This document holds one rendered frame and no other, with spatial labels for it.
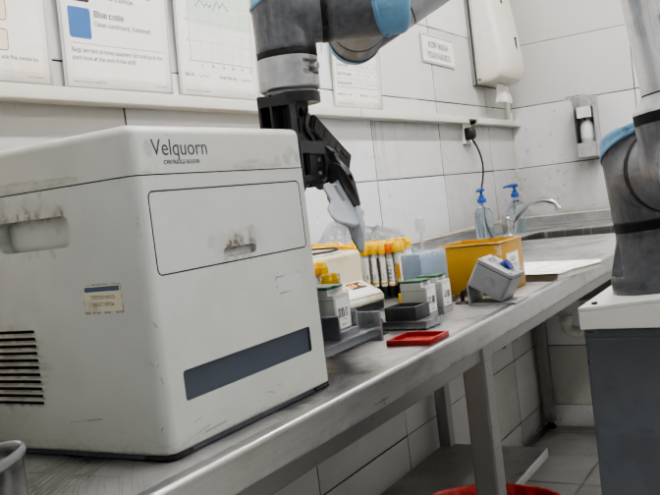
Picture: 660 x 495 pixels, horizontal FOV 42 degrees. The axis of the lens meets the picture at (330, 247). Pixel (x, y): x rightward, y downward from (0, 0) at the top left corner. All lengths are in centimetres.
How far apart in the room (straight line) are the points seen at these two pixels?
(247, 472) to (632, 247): 66
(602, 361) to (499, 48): 230
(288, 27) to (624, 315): 57
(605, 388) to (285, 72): 61
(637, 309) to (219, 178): 60
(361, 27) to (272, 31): 11
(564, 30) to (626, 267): 259
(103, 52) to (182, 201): 92
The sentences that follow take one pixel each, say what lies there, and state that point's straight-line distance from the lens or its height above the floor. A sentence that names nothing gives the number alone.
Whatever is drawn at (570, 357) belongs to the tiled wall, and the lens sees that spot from 384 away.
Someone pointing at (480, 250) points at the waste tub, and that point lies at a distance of 164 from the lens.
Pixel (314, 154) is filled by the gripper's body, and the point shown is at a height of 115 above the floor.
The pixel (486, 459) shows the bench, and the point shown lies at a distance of 146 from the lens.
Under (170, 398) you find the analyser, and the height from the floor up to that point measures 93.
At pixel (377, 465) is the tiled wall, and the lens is 249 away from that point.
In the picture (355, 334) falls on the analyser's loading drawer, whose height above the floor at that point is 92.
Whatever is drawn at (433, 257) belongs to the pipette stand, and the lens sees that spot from 158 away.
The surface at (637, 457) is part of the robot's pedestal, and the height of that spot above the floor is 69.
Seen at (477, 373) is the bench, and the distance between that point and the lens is 142.
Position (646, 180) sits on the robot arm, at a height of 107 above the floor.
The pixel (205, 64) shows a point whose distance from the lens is 192.
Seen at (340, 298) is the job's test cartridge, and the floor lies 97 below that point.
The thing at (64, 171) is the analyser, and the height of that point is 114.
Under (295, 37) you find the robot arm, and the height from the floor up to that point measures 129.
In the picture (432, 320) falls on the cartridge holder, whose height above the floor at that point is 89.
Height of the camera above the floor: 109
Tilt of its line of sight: 3 degrees down
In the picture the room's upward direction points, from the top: 7 degrees counter-clockwise
